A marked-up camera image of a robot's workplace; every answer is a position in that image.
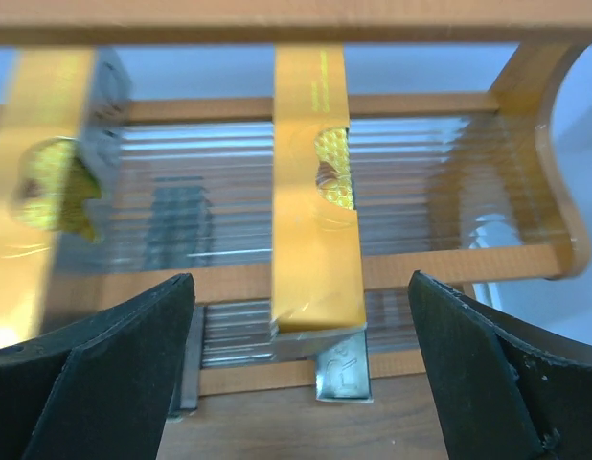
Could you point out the orange toothpaste box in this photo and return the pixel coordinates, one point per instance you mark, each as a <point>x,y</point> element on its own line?
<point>61,128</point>

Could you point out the wooden shelf rack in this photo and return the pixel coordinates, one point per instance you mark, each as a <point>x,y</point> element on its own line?
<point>550,34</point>

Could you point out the white yellow toothpaste box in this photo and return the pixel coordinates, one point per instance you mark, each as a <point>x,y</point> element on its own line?
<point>317,293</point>

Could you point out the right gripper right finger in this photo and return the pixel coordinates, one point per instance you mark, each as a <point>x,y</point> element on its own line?
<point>503,388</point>

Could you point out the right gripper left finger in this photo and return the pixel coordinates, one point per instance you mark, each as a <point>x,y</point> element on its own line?
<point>99,388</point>

